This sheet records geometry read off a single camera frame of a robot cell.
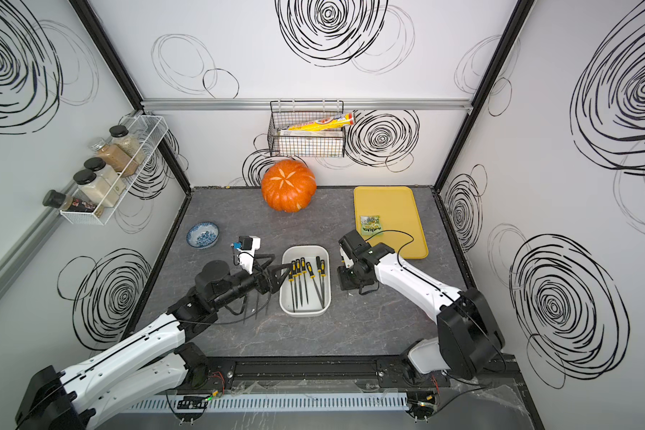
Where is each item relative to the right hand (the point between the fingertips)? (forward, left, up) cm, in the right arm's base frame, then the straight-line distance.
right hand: (344, 284), depth 83 cm
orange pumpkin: (+37, +22, +6) cm, 43 cm away
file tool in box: (+6, +15, -6) cm, 17 cm away
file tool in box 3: (+6, +11, -7) cm, 14 cm away
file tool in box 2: (+7, +14, -7) cm, 17 cm away
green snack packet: (+29, -11, -8) cm, 32 cm away
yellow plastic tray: (+10, -16, +17) cm, 25 cm away
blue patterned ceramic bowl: (+21, +55, -5) cm, 59 cm away
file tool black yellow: (-13, +25, +14) cm, 31 cm away
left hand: (-1, +17, +14) cm, 23 cm away
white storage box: (+13, +9, -6) cm, 16 cm away
